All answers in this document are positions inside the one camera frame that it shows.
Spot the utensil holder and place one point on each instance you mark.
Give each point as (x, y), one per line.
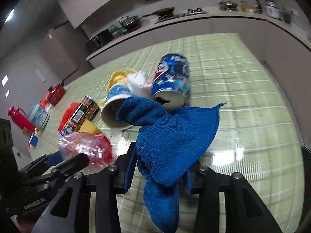
(287, 15)

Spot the blue microfiber cloth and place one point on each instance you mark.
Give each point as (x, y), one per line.
(167, 145)

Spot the green checked tablecloth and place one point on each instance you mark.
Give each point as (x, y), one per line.
(256, 136)

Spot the blue pepsi can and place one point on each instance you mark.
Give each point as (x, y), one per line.
(171, 86)

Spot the steel pot with lid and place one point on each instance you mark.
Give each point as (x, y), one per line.
(130, 22)

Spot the white tissue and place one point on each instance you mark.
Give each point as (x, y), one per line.
(139, 84)

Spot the black yellow tin can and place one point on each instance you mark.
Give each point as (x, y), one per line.
(86, 110)

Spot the steel kettle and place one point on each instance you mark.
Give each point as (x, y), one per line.
(228, 5)

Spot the gas stove top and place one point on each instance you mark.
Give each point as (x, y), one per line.
(189, 12)

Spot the yellow sponge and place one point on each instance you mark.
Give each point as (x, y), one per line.
(89, 127)

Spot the red thermos bottle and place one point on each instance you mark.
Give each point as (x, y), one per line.
(19, 117)

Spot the black microwave oven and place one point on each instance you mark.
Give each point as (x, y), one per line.
(99, 41)

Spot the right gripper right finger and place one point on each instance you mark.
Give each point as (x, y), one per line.
(201, 180)

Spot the red pot on table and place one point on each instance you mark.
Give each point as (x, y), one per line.
(55, 93)

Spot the yellow cloth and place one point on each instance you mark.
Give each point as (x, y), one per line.
(118, 77)

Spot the clear plastic bag red print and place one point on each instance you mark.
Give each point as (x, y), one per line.
(96, 146)

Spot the left hand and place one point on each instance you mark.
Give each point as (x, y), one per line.
(23, 226)

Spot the grey refrigerator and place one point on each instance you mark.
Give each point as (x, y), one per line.
(65, 52)

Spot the blue white paper cup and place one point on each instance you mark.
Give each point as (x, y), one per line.
(117, 94)

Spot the oil bottle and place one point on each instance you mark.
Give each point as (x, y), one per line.
(243, 6)

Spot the white rice cooker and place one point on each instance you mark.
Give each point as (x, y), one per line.
(272, 10)

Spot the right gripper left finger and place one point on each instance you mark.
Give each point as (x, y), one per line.
(114, 179)

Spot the wok on stove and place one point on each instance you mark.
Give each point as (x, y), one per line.
(161, 12)

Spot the green ceramic jar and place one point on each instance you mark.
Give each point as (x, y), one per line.
(115, 31)

